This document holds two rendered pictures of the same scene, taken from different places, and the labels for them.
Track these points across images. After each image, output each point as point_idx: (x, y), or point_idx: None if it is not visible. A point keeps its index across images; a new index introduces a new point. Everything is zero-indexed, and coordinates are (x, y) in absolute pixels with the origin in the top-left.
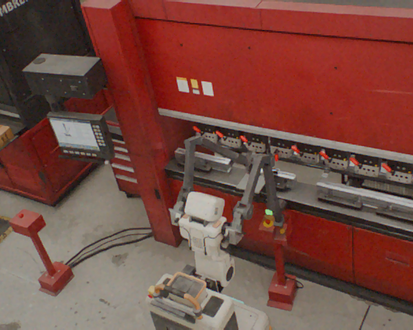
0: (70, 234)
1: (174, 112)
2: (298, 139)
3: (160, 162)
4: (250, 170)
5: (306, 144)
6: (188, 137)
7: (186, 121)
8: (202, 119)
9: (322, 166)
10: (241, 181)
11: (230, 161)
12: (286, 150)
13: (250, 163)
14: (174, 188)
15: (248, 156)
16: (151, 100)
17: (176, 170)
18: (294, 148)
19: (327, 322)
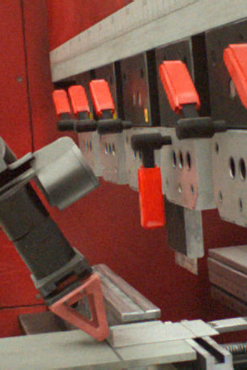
0: None
1: (59, 52)
2: (209, 9)
3: (6, 281)
4: (23, 257)
5: (230, 34)
6: (211, 285)
7: (216, 208)
8: (79, 49)
9: None
10: (17, 338)
11: (149, 317)
12: (187, 140)
13: (15, 196)
14: None
15: (30, 154)
16: (23, 7)
17: (26, 326)
18: (166, 73)
19: None
